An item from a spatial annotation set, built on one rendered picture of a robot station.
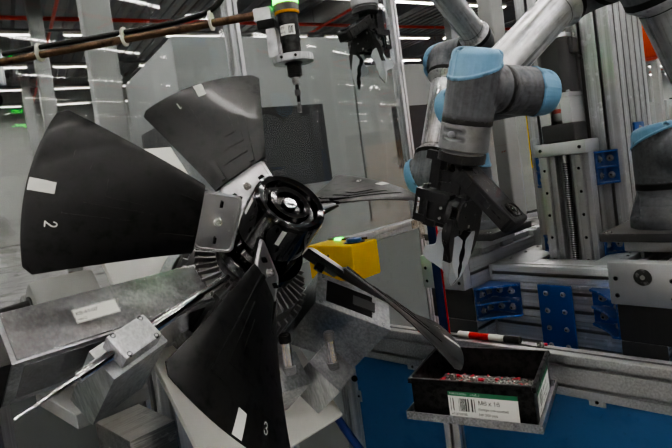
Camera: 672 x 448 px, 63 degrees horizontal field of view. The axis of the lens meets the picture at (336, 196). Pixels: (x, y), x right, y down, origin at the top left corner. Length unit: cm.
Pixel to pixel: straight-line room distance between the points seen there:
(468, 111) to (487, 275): 82
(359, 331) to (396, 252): 128
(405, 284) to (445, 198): 151
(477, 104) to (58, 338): 64
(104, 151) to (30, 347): 27
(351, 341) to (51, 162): 58
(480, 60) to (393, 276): 155
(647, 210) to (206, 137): 95
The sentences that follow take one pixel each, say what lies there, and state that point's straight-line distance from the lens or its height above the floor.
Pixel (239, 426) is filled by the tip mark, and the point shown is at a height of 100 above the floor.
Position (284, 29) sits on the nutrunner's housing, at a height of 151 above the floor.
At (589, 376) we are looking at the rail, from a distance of 115.
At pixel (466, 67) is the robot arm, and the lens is 80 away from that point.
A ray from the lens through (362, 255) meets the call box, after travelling 136.
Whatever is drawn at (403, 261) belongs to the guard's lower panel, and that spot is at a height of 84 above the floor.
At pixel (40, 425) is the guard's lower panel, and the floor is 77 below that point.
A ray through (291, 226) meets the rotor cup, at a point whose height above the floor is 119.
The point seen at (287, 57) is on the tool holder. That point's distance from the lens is 93.
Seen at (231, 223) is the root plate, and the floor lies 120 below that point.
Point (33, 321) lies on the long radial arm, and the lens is 81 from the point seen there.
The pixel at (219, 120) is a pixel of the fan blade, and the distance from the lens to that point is 102.
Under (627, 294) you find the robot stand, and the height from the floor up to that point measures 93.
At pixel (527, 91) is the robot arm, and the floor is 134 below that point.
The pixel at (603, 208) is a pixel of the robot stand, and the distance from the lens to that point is 160.
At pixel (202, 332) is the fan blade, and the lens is 65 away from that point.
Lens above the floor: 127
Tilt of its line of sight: 3 degrees down
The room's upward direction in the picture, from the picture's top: 8 degrees counter-clockwise
